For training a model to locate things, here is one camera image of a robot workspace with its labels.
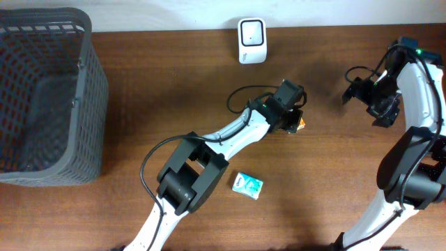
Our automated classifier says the orange tissue pack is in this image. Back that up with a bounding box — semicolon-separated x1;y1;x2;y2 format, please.
297;118;305;130

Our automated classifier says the teal tissue pack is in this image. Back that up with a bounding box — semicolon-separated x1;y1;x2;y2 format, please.
232;172;263;200

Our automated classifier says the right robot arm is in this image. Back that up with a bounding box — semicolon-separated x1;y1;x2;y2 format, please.
329;37;445;250

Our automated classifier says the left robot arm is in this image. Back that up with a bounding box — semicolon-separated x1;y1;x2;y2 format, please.
121;79;307;251

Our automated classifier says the white barcode scanner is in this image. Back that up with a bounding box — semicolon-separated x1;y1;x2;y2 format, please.
238;17;268;64

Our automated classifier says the grey plastic mesh basket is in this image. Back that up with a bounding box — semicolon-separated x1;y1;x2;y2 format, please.
1;8;109;187

